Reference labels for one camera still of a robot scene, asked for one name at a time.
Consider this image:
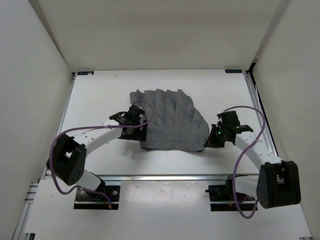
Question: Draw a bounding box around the grey pleated skirt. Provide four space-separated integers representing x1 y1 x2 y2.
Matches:
129 89 210 152

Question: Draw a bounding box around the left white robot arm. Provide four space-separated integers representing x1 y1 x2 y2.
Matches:
46 109 155 200

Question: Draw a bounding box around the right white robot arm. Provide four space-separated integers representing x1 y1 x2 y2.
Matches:
205 123 301 209

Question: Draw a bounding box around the right blue table sticker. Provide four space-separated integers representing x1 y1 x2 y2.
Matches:
225 69 243 74

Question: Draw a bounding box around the blue table sticker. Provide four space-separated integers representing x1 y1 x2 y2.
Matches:
77 71 95 76
225 69 243 74

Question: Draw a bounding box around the left blue table sticker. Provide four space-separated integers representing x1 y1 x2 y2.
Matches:
77 71 95 76

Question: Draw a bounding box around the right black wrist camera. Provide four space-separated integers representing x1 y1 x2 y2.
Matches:
220 110 241 128

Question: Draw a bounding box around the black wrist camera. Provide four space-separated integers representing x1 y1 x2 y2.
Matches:
126 104 145 122
220 110 241 128

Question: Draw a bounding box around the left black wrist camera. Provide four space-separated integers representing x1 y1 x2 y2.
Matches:
126 104 145 122

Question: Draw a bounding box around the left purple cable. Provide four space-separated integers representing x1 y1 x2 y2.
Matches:
50 100 155 204

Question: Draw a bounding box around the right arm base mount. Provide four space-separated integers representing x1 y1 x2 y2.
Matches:
205 176 256 212

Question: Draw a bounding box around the front aluminium table rail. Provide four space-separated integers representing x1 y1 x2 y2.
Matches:
99 175 231 181

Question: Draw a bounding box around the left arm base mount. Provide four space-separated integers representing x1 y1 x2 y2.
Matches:
73 184 121 210

